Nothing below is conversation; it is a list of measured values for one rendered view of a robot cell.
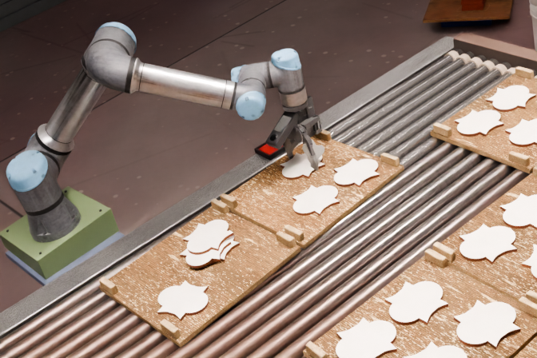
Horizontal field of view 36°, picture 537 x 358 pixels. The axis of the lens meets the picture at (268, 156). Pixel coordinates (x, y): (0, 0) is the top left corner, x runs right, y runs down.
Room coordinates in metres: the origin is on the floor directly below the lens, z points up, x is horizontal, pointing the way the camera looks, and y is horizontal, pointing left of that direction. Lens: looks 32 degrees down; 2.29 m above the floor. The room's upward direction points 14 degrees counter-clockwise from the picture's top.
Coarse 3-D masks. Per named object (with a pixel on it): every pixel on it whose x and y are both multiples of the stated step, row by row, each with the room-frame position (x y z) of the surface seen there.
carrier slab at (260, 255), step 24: (216, 216) 1.92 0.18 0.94; (168, 240) 1.86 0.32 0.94; (240, 240) 1.78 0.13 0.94; (264, 240) 1.76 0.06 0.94; (144, 264) 1.78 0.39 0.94; (168, 264) 1.76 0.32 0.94; (216, 264) 1.71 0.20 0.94; (240, 264) 1.69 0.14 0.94; (264, 264) 1.66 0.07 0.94; (120, 288) 1.70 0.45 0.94; (144, 288) 1.68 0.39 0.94; (216, 288) 1.61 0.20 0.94; (240, 288) 1.59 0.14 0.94; (144, 312) 1.59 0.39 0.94; (216, 312) 1.53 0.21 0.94; (168, 336) 1.49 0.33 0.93; (192, 336) 1.48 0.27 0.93
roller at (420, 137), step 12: (504, 72) 2.35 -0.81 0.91; (492, 84) 2.29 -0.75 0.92; (480, 96) 2.24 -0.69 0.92; (456, 108) 2.20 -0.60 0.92; (444, 120) 2.15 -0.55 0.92; (420, 132) 2.12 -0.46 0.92; (408, 144) 2.07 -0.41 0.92; (420, 144) 2.08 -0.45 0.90; (396, 156) 2.03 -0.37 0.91; (144, 324) 1.56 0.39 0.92; (132, 336) 1.54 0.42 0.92; (144, 336) 1.54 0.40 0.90; (108, 348) 1.51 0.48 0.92; (120, 348) 1.51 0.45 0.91
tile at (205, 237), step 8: (200, 224) 1.86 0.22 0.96; (208, 224) 1.85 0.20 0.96; (216, 224) 1.84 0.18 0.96; (224, 224) 1.83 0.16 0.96; (200, 232) 1.82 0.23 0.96; (208, 232) 1.82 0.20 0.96; (216, 232) 1.81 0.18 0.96; (224, 232) 1.80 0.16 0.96; (184, 240) 1.81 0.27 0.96; (192, 240) 1.80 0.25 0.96; (200, 240) 1.79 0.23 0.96; (208, 240) 1.78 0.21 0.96; (216, 240) 1.77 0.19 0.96; (224, 240) 1.77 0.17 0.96; (192, 248) 1.76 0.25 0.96; (200, 248) 1.76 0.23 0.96; (208, 248) 1.75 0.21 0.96; (216, 248) 1.74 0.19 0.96
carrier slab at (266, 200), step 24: (336, 144) 2.14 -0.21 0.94; (384, 168) 1.95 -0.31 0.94; (240, 192) 2.01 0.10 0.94; (264, 192) 1.98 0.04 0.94; (288, 192) 1.95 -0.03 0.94; (360, 192) 1.87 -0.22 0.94; (240, 216) 1.91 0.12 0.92; (264, 216) 1.86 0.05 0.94; (288, 216) 1.84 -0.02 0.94; (312, 216) 1.81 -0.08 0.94; (336, 216) 1.79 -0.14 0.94; (312, 240) 1.72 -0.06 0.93
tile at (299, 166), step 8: (296, 160) 2.09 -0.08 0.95; (304, 160) 2.08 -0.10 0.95; (320, 160) 2.06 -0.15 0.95; (288, 168) 2.05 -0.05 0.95; (296, 168) 2.04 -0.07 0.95; (304, 168) 2.03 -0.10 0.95; (312, 168) 2.02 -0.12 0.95; (288, 176) 2.01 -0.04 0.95; (296, 176) 2.00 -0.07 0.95; (304, 176) 2.00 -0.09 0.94
